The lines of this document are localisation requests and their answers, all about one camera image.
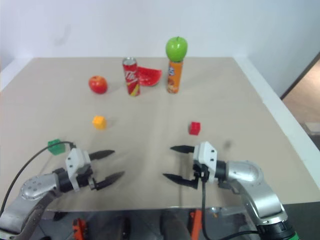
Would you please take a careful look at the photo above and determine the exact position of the yellow cube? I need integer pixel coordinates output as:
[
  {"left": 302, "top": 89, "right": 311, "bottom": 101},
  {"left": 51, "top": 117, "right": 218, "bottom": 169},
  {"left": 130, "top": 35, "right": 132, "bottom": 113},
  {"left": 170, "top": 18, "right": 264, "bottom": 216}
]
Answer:
[{"left": 91, "top": 115, "right": 107, "bottom": 131}]

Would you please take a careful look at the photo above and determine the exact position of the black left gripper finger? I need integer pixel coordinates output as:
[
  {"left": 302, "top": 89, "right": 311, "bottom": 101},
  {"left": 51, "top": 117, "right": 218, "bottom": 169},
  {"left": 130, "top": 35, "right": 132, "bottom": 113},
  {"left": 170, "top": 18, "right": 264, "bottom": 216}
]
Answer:
[
  {"left": 87, "top": 149, "right": 116, "bottom": 162},
  {"left": 93, "top": 170, "right": 126, "bottom": 192}
]

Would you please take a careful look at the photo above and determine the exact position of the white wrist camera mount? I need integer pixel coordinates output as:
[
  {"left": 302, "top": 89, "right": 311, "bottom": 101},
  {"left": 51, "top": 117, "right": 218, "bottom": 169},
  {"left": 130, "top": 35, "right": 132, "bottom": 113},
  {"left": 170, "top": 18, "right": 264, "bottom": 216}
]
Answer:
[
  {"left": 65, "top": 147, "right": 92, "bottom": 192},
  {"left": 192, "top": 141, "right": 219, "bottom": 185}
]

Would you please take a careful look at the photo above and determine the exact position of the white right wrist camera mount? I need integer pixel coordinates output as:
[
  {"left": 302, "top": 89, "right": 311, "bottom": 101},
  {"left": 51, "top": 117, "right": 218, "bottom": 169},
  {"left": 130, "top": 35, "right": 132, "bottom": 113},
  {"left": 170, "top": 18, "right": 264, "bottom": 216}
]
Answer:
[{"left": 192, "top": 141, "right": 219, "bottom": 185}]

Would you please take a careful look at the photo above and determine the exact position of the red soda can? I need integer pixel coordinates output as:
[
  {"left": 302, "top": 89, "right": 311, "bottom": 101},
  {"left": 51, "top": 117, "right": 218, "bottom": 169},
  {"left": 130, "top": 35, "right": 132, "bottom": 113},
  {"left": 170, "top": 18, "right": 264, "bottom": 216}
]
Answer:
[{"left": 121, "top": 57, "right": 142, "bottom": 98}]

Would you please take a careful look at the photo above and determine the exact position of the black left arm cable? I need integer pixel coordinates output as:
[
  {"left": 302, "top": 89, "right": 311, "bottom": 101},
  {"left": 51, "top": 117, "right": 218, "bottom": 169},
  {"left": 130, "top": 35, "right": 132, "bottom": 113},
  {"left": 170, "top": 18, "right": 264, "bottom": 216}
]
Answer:
[{"left": 0, "top": 140, "right": 77, "bottom": 219}]

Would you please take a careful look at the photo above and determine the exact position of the green apple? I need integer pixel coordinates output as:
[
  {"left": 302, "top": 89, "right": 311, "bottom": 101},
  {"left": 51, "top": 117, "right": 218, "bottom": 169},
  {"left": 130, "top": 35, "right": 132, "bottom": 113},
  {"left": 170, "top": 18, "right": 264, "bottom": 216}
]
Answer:
[{"left": 165, "top": 35, "right": 189, "bottom": 62}]

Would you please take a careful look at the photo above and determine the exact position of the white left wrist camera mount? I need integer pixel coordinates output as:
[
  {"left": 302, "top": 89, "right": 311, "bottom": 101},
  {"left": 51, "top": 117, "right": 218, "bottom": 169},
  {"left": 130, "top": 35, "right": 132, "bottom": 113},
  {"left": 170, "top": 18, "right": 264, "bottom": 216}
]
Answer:
[{"left": 65, "top": 147, "right": 92, "bottom": 192}]

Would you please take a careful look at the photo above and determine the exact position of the red cube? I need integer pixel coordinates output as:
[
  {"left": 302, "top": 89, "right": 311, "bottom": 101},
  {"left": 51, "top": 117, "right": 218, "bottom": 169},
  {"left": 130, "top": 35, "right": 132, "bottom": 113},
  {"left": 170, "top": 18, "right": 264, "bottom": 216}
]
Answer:
[{"left": 188, "top": 121, "right": 202, "bottom": 136}]

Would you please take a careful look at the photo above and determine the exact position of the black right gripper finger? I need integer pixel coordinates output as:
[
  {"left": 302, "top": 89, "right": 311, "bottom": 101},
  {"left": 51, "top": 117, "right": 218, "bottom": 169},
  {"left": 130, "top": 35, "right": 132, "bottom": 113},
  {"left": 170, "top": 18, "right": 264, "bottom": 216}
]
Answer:
[
  {"left": 169, "top": 145, "right": 196, "bottom": 155},
  {"left": 162, "top": 172, "right": 200, "bottom": 191}
]

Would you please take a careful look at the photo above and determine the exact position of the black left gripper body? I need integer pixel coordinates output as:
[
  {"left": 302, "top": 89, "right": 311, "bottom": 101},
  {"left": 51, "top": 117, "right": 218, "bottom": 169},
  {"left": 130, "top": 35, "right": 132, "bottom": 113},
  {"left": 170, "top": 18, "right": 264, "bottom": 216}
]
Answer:
[{"left": 76, "top": 167, "right": 98, "bottom": 192}]

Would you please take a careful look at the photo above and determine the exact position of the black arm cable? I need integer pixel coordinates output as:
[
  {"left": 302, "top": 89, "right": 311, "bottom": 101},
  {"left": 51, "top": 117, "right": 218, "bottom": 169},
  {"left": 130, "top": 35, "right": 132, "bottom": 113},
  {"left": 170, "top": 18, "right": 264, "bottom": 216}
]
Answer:
[
  {"left": 0, "top": 140, "right": 77, "bottom": 219},
  {"left": 200, "top": 179, "right": 262, "bottom": 240}
]

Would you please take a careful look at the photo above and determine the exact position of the orange bar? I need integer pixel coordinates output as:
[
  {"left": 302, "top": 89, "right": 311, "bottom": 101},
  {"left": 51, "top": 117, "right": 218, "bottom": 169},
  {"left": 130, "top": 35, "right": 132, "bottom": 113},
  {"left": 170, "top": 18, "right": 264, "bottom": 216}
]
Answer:
[{"left": 189, "top": 209, "right": 203, "bottom": 238}]

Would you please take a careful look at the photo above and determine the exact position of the orange soda can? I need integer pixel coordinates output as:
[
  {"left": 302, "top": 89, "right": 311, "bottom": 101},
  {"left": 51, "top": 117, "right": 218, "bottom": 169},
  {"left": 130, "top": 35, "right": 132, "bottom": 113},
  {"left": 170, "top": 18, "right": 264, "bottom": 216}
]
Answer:
[{"left": 166, "top": 59, "right": 185, "bottom": 95}]

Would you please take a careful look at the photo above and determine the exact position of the red apple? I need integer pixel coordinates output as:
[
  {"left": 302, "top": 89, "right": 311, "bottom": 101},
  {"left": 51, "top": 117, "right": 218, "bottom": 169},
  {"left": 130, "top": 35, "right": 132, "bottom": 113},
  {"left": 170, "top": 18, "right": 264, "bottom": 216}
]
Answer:
[{"left": 88, "top": 75, "right": 109, "bottom": 95}]

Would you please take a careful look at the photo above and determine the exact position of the orange and black clamp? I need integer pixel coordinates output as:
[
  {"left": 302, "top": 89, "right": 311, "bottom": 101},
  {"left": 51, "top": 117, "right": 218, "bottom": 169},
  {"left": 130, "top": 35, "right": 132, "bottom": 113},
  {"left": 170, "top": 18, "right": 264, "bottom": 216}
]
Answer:
[{"left": 71, "top": 217, "right": 89, "bottom": 240}]

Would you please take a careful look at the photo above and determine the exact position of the watermelon slice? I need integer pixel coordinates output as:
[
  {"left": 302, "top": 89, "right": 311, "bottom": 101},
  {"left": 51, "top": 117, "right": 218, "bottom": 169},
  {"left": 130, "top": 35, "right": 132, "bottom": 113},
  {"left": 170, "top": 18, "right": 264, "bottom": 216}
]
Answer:
[{"left": 136, "top": 65, "right": 163, "bottom": 87}]

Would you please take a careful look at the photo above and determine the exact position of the green cube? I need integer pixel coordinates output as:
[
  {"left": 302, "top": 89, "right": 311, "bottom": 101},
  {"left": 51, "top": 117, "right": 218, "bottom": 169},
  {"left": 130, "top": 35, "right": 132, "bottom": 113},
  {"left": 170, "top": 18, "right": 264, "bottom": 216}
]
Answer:
[{"left": 47, "top": 138, "right": 67, "bottom": 157}]

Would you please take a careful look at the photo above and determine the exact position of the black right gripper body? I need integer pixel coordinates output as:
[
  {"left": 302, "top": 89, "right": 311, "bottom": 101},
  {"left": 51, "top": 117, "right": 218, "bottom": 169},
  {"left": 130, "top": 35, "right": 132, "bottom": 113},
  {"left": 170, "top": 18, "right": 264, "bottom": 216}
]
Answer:
[{"left": 191, "top": 161, "right": 210, "bottom": 189}]

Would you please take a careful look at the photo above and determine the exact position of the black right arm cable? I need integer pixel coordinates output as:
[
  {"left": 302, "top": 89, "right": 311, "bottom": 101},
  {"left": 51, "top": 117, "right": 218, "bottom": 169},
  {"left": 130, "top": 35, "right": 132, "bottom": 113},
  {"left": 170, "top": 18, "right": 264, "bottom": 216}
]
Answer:
[{"left": 200, "top": 179, "right": 262, "bottom": 240}]

